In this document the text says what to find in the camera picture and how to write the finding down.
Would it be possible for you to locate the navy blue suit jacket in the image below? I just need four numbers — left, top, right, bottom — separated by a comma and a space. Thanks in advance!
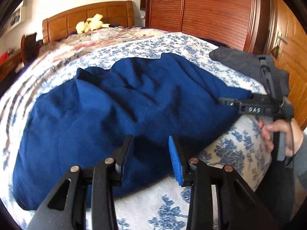
12, 53, 251, 210

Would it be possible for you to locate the grey right sleeve forearm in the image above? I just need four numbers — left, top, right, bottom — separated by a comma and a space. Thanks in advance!
293, 133, 307, 191

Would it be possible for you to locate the right hand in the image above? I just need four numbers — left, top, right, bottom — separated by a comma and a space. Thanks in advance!
258, 118, 304, 157

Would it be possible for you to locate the dark grey folded garment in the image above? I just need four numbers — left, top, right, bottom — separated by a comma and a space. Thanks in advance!
209, 46, 290, 96

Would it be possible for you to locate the blue floral white blanket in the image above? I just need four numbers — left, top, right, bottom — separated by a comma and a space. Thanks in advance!
1, 30, 271, 229

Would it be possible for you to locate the wooden door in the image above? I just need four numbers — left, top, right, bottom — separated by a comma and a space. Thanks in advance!
267, 0, 306, 130

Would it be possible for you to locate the wooden louvered wardrobe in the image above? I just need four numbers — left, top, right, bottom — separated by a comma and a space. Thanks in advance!
145, 0, 270, 55

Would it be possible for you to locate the pink floral quilt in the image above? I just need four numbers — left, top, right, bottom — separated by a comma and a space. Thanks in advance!
37, 26, 167, 62

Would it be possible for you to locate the yellow plush toy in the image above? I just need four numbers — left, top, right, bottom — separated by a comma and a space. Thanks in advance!
75, 14, 110, 34

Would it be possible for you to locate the dark wooden chair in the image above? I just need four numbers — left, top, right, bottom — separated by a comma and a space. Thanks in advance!
20, 33, 37, 65

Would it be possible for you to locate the wooden headboard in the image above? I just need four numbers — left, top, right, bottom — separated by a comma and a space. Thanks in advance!
42, 1, 134, 45

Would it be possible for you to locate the wooden desk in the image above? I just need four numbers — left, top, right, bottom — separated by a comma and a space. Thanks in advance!
0, 50, 22, 83

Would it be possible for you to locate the red basket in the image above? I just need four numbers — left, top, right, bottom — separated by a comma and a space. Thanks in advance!
0, 52, 8, 63

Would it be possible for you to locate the brass door handle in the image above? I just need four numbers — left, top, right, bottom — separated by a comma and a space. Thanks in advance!
271, 36, 288, 59

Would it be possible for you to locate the white wall shelf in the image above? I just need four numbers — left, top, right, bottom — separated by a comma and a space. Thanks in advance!
1, 1, 26, 37

